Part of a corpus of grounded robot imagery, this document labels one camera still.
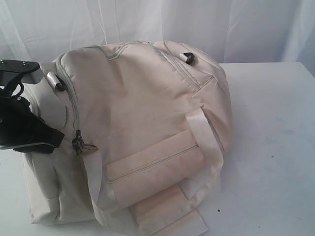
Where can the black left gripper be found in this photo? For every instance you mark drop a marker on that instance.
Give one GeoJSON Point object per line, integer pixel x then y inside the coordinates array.
{"type": "Point", "coordinates": [24, 133]}

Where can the cream duffel bag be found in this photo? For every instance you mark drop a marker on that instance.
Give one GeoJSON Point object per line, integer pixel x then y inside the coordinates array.
{"type": "Point", "coordinates": [145, 130]}

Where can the white backdrop curtain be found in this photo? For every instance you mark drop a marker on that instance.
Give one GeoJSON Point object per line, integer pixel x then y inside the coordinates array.
{"type": "Point", "coordinates": [228, 30]}

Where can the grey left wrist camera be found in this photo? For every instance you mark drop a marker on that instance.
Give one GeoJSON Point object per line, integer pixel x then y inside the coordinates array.
{"type": "Point", "coordinates": [16, 71]}

